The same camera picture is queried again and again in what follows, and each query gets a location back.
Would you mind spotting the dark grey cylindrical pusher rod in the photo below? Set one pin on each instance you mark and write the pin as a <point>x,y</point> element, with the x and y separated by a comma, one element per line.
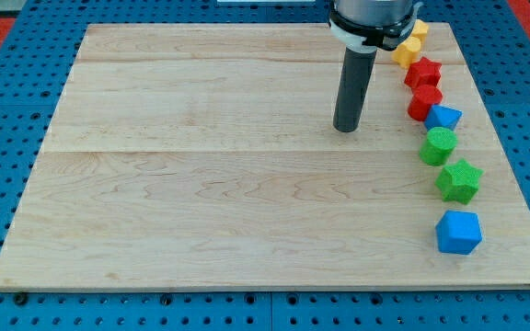
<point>354,80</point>

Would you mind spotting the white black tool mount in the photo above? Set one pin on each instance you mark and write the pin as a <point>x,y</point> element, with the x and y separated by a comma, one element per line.
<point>362,26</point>

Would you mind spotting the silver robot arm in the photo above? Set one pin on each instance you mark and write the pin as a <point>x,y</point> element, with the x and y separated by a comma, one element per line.
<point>364,27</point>

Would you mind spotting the red circle block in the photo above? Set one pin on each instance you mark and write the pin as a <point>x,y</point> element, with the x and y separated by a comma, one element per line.
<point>423,98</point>

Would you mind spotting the blue triangle block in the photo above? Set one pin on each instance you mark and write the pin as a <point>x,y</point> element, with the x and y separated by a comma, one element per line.
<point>440,116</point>

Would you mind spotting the green circle block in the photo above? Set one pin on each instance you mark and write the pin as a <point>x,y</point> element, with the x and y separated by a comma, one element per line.
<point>438,146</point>

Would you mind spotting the yellow pentagon block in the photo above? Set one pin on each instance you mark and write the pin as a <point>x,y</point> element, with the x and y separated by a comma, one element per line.
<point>420,30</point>

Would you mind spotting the red star block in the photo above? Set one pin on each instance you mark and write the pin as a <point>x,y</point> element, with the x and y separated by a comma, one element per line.
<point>423,72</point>

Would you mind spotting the green star block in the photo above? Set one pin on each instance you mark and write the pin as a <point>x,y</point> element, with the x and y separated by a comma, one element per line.
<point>459,182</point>

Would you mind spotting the blue cube block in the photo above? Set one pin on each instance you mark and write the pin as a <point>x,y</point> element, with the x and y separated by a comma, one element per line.
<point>458,232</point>

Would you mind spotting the wooden board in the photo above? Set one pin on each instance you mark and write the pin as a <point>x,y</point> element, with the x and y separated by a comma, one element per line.
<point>202,157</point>

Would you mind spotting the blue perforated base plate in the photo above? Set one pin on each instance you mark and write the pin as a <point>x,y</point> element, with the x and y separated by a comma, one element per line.
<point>34,62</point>

